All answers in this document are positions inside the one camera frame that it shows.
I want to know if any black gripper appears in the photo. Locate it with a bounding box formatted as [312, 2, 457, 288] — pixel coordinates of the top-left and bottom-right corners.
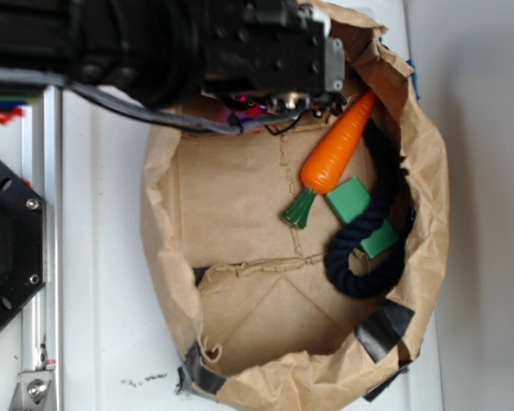
[201, 1, 346, 116]

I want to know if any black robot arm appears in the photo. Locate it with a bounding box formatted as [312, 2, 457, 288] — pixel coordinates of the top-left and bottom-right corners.
[0, 1, 345, 114]

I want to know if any orange toy carrot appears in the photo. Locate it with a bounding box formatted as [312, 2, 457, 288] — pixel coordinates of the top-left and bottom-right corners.
[282, 91, 376, 229]

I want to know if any green block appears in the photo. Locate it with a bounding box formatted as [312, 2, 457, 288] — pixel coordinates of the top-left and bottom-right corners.
[326, 176, 398, 259]

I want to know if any brown paper bag tray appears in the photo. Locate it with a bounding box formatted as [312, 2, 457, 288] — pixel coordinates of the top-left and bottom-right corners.
[141, 3, 449, 410]

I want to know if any black tape right lower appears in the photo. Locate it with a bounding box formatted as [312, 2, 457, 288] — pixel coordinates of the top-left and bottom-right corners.
[355, 300, 415, 364]

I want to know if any black tape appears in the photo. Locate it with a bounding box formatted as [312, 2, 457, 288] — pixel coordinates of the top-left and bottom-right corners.
[176, 342, 226, 396]
[355, 300, 415, 364]

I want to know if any black tape bottom left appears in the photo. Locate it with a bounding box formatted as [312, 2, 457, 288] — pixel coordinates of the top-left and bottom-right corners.
[176, 342, 226, 396]

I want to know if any white plastic tray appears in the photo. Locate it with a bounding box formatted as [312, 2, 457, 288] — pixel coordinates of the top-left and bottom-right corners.
[61, 0, 445, 411]

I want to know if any dark blue rope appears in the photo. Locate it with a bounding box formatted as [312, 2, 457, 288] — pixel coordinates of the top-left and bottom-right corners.
[324, 117, 416, 299]

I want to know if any aluminium rail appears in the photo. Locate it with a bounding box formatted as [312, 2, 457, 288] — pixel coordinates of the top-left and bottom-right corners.
[10, 86, 63, 410]

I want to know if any grey cable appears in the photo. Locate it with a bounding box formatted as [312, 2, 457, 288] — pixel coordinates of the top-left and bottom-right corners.
[0, 64, 275, 135]

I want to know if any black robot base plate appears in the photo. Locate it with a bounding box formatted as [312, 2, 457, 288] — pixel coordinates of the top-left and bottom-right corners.
[0, 159, 45, 332]

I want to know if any metal corner bracket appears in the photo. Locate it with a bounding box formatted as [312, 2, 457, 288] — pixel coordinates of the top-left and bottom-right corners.
[9, 370, 57, 411]

